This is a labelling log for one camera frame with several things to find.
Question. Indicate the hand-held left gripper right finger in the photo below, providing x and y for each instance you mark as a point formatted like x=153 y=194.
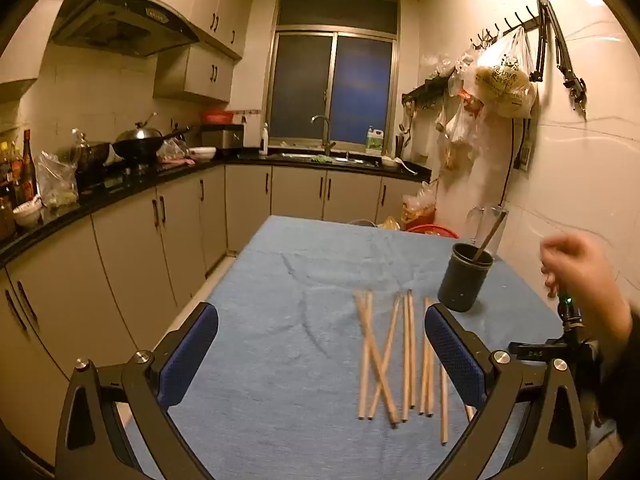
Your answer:
x=452 y=350

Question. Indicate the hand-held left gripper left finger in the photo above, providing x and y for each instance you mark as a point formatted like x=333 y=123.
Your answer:
x=192 y=350

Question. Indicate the bunch of wooden chopsticks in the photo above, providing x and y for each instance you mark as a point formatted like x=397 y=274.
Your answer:
x=406 y=360

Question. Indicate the black chopstick holder cup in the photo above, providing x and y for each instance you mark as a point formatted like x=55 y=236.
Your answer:
x=462 y=285

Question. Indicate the single wooden chopstick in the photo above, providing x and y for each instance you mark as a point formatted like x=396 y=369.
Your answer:
x=487 y=237

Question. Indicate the person's right forearm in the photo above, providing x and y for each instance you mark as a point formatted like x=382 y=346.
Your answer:
x=620 y=385

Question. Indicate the person's right hand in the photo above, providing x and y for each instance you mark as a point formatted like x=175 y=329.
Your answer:
x=590 y=275

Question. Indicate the blue table cloth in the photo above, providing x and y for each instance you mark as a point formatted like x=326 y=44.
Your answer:
x=280 y=310

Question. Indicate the red plastic basket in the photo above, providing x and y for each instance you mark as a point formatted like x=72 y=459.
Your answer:
x=432 y=231

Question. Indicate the clear glass mug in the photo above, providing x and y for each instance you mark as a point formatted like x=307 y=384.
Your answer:
x=479 y=225

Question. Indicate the yellow plastic bag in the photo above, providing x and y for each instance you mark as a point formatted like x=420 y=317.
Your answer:
x=389 y=223

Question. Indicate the plastic bag in red bin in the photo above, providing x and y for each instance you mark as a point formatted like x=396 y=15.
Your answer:
x=419 y=207

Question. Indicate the black kitchen countertop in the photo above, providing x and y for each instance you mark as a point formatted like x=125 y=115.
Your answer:
x=100 y=195

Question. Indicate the black gas stove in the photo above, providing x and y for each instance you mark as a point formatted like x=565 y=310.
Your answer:
x=120 y=175

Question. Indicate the white ladle bowl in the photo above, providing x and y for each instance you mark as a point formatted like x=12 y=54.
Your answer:
x=395 y=162

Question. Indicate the dark utensil holder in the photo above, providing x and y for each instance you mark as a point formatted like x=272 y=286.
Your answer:
x=400 y=146

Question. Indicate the small white bowl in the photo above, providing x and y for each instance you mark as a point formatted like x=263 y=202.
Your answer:
x=27 y=214

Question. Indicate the black wok with lid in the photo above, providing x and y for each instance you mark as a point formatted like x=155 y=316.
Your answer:
x=140 y=142

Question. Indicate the metal box appliance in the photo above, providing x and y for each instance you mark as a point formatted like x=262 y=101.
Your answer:
x=222 y=137

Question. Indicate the clear bag of vegetables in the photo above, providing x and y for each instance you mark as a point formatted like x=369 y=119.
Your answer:
x=57 y=182

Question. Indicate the dark cooking pot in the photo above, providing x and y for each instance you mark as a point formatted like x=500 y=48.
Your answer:
x=90 y=157

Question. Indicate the white soap bottle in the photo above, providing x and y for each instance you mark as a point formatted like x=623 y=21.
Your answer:
x=263 y=141

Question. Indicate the green detergent jug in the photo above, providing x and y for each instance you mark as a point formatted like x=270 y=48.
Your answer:
x=374 y=141

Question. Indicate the hanging clear plastic bags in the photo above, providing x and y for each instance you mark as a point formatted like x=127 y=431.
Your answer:
x=462 y=125

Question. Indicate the steel kitchen sink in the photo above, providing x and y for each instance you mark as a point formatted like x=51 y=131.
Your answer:
x=320 y=158

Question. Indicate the red plastic basin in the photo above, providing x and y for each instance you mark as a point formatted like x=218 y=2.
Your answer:
x=217 y=117

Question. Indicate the chrome sink faucet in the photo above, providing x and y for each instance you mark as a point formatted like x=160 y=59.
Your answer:
x=325 y=132

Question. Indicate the sliding kitchen window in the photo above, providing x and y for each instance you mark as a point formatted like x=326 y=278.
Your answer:
x=332 y=70

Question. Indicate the black range hood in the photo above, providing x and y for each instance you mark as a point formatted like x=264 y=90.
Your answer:
x=125 y=25

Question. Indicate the wall power outlet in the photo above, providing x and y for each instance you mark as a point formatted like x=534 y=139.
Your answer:
x=524 y=156

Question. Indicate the black wall rack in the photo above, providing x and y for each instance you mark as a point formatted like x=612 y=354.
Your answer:
x=427 y=91

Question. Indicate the small beige wall cabinet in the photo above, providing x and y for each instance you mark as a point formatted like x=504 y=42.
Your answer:
x=200 y=72

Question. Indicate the black wall hook rail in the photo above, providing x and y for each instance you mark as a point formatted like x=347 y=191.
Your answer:
x=515 y=24

